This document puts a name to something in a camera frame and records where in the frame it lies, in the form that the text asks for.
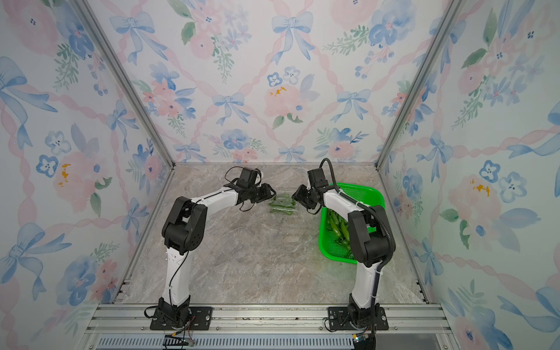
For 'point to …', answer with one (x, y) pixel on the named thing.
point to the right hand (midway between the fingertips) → (295, 196)
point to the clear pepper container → (283, 203)
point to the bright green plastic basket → (329, 245)
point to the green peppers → (338, 225)
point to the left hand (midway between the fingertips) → (276, 192)
